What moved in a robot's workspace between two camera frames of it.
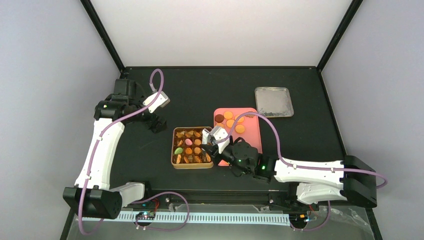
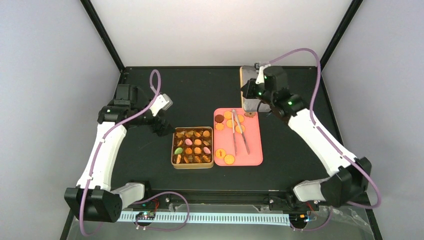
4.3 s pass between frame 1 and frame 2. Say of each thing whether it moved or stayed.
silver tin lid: moved
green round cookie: stayed
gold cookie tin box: stayed
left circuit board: stayed
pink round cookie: stayed
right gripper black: moved
